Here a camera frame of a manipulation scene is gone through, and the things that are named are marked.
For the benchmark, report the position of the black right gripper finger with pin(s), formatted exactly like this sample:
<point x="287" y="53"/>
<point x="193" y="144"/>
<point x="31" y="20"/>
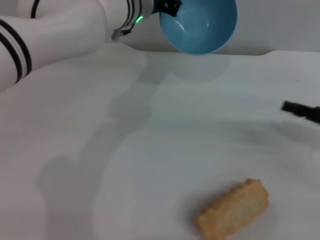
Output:
<point x="297" y="110"/>

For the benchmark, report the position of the blue bowl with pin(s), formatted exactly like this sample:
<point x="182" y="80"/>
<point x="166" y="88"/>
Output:
<point x="200" y="32"/>

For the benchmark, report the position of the orange ridged bread loaf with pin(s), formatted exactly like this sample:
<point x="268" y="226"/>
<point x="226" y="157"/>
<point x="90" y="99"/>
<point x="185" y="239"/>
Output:
<point x="232" y="210"/>

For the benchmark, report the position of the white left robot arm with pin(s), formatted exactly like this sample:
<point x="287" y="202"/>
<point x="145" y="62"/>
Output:
<point x="62" y="30"/>

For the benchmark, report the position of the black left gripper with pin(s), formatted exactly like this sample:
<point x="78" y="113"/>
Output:
<point x="158" y="5"/>

